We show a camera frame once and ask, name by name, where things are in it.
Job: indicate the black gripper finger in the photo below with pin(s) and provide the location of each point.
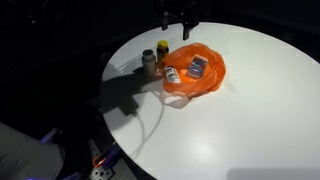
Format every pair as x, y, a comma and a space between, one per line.
165, 21
186, 31

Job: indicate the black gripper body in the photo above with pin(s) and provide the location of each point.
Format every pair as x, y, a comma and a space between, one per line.
181, 10

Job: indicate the yellow-capped amber bottle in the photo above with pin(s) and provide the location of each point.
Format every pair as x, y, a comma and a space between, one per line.
162, 50

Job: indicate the white pill bottle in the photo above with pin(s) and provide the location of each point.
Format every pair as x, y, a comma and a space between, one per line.
149, 63

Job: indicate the white box with barcode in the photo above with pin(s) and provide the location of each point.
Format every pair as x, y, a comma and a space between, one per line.
172, 75

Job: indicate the orange plastic bag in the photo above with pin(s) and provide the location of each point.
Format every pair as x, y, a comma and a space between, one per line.
210, 76

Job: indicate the orange clip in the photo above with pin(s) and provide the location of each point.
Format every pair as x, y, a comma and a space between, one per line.
98, 161

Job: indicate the perforated metal plate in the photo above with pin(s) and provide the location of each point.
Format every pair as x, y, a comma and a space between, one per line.
100, 170

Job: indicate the white rounded housing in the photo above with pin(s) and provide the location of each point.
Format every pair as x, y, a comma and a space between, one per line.
26, 156

